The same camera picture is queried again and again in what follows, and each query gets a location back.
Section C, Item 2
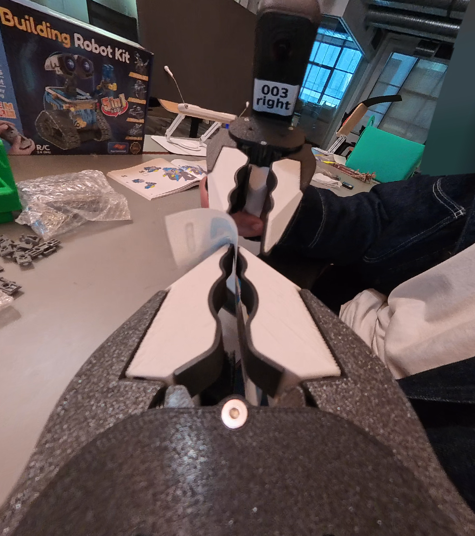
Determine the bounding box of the person's right hand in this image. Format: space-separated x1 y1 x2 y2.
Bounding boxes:
199 175 265 243

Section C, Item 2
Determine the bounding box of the white desk lamp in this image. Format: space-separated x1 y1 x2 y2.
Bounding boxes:
150 65 250 157

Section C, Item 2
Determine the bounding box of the dark denim jacket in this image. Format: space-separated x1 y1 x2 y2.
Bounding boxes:
397 348 475 536

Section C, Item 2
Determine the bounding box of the open instruction booklet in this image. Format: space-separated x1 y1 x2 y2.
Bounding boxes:
107 158 208 201

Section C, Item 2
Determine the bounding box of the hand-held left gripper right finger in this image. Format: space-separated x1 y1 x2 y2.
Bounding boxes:
237 246 342 398

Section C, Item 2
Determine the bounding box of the grey desk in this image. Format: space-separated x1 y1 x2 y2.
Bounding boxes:
0 134 389 536

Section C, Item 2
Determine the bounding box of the dark blue toy box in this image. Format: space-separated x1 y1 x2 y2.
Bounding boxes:
0 0 154 155

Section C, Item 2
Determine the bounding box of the teal green box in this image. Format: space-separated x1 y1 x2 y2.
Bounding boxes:
345 126 426 184

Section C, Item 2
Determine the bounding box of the black partition panel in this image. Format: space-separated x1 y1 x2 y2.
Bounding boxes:
137 0 263 103

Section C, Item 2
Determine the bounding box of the blue and white sticker sheet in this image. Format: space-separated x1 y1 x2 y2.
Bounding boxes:
164 209 263 407

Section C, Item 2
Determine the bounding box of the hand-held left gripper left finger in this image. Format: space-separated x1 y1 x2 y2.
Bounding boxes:
125 246 235 398

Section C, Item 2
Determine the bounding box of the pile of grey brick connectors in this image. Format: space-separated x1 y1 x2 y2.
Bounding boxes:
0 234 62 296

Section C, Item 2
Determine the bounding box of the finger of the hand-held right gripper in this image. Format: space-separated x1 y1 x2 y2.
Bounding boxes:
207 146 251 217
260 160 306 257

